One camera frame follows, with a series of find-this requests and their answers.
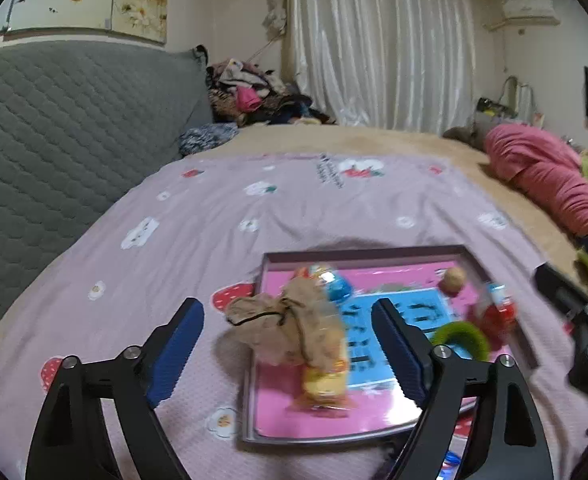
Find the floral wall panel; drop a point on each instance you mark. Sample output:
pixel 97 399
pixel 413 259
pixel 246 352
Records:
pixel 141 5

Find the pink picture book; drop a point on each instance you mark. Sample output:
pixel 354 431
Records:
pixel 274 400

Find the walnut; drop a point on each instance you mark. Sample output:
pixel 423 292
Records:
pixel 452 281

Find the dark grey cloth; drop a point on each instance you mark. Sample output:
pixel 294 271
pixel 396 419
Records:
pixel 464 136

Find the pink box lid tray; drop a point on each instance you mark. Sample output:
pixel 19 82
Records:
pixel 374 255

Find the pink blanket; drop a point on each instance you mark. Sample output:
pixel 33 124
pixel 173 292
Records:
pixel 539 165

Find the white curtain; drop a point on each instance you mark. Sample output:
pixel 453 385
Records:
pixel 384 35

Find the white air conditioner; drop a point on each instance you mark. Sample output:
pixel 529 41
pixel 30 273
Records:
pixel 529 7

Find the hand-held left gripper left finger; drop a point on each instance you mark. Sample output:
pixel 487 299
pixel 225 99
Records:
pixel 176 355

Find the blue snack packet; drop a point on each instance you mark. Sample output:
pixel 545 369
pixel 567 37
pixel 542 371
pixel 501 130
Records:
pixel 451 462

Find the pile of clothes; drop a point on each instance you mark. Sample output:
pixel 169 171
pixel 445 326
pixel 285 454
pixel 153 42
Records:
pixel 254 92

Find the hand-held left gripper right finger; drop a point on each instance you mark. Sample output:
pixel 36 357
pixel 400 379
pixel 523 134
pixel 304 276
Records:
pixel 399 355

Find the blue patterned cloth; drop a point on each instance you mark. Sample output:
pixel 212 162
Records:
pixel 206 137

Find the beige mesh pouch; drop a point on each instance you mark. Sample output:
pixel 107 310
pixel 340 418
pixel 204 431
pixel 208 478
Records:
pixel 274 320

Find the grey quilted headboard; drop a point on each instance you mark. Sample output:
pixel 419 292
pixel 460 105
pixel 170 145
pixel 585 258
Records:
pixel 48 135

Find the blue round toy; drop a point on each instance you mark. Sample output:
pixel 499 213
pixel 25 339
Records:
pixel 336 287

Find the purple strawberry print blanket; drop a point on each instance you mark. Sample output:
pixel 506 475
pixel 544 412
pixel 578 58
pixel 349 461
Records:
pixel 223 200

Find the yellow cake packet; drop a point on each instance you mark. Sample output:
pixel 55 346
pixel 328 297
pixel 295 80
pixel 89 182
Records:
pixel 324 385

